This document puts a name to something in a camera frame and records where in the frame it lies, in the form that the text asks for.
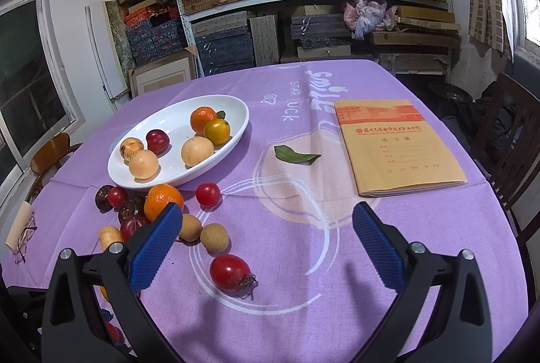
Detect framed picture in cardboard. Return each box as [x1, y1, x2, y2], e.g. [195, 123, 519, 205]
[129, 46, 201, 98]

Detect black cloth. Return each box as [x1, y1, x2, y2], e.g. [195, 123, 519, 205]
[479, 82, 524, 153]

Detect large yellow pear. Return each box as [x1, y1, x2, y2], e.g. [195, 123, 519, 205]
[181, 136, 215, 167]

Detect light wooden chair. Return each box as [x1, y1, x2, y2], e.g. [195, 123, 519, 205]
[25, 133, 83, 203]

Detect white oval plate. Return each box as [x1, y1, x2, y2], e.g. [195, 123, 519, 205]
[107, 94, 250, 190]

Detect grey upright box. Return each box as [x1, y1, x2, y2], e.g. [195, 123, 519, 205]
[249, 14, 281, 66]

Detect loose green leaf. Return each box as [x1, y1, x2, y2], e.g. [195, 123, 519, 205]
[274, 145, 322, 165]

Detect white-framed window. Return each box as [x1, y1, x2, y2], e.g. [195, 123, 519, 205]
[0, 0, 85, 195]

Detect white leaning board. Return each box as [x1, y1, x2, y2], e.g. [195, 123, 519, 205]
[85, 2, 127, 100]

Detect leafy orange mandarin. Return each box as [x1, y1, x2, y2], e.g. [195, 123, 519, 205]
[190, 106, 227, 134]

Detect stack of dark grey boxes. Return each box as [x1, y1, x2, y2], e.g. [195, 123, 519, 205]
[290, 14, 353, 49]

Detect pink plastic bag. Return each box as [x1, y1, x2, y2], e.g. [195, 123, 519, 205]
[343, 0, 397, 40]

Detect round dark stool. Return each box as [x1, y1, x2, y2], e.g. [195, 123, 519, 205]
[428, 82, 471, 104]

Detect dark red plum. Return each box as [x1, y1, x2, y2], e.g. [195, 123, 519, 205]
[120, 214, 152, 241]
[146, 129, 170, 155]

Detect stack of dark blue boxes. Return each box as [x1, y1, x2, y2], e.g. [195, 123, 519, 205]
[192, 10, 256, 77]

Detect purple printed tablecloth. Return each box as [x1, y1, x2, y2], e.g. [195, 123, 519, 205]
[0, 59, 530, 363]

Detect thin-rimmed eyeglasses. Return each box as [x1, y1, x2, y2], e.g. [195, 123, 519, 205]
[15, 215, 38, 264]

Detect pale spotted passion fruit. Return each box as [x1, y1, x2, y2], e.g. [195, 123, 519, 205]
[120, 137, 144, 161]

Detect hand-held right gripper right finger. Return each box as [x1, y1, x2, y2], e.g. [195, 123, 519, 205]
[352, 201, 493, 363]

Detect green marbled panel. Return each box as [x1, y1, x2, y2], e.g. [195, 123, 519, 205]
[105, 0, 131, 70]

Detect beige roll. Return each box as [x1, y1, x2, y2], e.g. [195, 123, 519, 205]
[5, 203, 34, 252]

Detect red cherry tomato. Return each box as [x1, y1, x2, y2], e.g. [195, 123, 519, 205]
[103, 321, 126, 343]
[107, 186, 129, 208]
[196, 182, 221, 208]
[210, 254, 257, 293]

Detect dark wooden chair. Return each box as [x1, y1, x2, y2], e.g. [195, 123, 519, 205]
[470, 72, 540, 258]

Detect stack of blue patterned boxes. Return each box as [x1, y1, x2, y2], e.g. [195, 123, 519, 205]
[124, 6, 188, 66]

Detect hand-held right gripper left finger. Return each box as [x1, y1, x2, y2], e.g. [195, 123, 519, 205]
[41, 203, 184, 363]

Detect tan paper notebook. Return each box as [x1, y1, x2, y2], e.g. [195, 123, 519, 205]
[334, 99, 468, 198]

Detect small yellow mango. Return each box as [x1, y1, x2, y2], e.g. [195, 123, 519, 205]
[99, 226, 124, 252]

